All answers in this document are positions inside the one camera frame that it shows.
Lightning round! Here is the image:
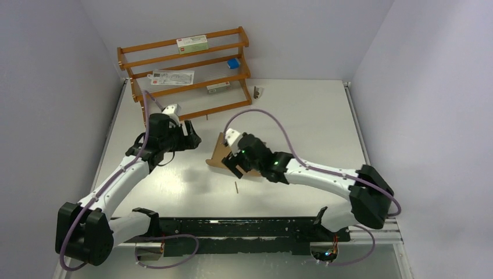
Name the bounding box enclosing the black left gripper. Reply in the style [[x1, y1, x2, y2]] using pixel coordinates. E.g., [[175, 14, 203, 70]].
[[160, 119, 201, 152]]

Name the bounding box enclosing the brown cardboard box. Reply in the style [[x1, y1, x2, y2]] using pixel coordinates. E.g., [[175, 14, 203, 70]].
[[205, 132, 261, 177]]

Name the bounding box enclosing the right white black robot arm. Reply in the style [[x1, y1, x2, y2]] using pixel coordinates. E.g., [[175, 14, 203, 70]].
[[222, 129, 394, 241]]

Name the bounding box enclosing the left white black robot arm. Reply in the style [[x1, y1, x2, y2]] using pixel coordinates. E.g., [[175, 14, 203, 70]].
[[55, 113, 201, 266]]

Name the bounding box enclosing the grey white small box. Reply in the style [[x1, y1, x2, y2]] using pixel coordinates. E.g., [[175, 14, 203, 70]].
[[206, 81, 231, 94]]

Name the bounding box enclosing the blue small box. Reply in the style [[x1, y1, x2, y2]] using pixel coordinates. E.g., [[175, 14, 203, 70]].
[[227, 58, 241, 70]]

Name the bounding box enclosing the green white box top shelf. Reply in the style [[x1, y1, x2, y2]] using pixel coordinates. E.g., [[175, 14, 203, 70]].
[[176, 35, 209, 55]]

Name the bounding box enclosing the orange wooden shelf rack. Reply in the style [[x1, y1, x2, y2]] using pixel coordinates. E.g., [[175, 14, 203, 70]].
[[117, 26, 253, 120]]

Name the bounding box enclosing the white flat blister package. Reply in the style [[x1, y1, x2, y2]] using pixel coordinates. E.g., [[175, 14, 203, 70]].
[[147, 70, 195, 86]]

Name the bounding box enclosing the small grey white clip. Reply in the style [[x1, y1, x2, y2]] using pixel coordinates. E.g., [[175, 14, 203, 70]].
[[253, 86, 264, 99]]

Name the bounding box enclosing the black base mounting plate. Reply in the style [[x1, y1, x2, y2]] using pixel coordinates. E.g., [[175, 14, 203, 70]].
[[122, 217, 351, 257]]

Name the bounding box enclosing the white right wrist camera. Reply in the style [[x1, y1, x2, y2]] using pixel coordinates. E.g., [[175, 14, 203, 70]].
[[223, 128, 243, 152]]

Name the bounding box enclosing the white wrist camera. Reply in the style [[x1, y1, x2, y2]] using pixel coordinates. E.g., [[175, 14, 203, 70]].
[[223, 128, 243, 152], [162, 103, 181, 125]]

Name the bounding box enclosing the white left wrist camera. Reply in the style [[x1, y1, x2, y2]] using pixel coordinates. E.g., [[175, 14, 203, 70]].
[[162, 103, 181, 125]]

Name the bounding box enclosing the aluminium rail frame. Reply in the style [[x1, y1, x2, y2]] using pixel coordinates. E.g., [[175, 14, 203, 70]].
[[52, 78, 415, 279]]

